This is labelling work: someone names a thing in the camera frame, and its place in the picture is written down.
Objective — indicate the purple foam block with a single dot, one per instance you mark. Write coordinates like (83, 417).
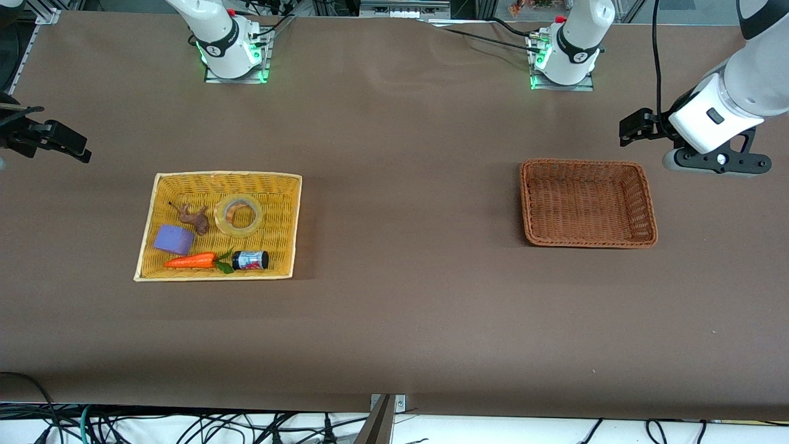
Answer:
(173, 240)

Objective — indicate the yellow woven basket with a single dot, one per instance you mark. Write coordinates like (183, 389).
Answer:
(280, 222)

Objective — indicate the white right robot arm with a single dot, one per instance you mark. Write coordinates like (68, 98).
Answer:
(222, 37)

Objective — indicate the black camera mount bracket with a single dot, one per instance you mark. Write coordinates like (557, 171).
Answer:
(736, 161)

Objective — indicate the dark metal support bar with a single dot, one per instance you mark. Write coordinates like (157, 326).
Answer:
(376, 425)

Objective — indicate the small black-lidded jar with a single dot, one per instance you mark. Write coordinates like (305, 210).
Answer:
(249, 260)

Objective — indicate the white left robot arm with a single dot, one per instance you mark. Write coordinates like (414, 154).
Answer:
(755, 74)

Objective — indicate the brown lion figure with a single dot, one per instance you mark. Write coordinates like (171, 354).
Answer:
(196, 219)

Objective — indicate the yellow clear tape roll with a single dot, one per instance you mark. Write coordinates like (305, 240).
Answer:
(223, 222)

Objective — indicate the aluminium frame profile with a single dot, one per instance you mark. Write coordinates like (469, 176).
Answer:
(48, 12)

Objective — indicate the metal table clamp bracket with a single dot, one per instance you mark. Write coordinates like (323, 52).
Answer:
(400, 402)

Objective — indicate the brown woven basket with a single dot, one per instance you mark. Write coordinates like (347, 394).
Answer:
(588, 203)

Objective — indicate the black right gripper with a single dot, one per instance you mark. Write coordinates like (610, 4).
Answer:
(20, 136)

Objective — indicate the grey metal box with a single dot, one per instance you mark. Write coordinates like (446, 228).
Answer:
(404, 7)

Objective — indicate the orange toy carrot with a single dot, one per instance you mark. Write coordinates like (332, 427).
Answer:
(191, 261)

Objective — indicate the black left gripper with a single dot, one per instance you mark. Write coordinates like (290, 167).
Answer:
(659, 129)

